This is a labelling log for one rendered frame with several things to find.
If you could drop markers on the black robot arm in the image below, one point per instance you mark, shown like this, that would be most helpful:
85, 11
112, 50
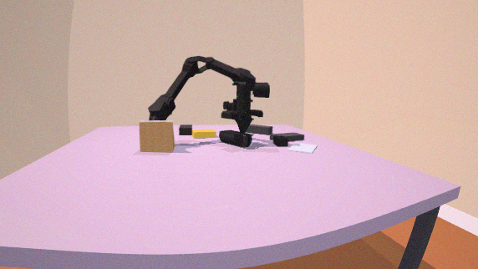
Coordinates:
242, 78

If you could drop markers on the dark grey rounded unit with white label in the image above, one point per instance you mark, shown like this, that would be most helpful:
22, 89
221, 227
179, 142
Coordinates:
235, 138

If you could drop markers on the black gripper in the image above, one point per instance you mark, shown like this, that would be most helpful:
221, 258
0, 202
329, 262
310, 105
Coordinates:
242, 114

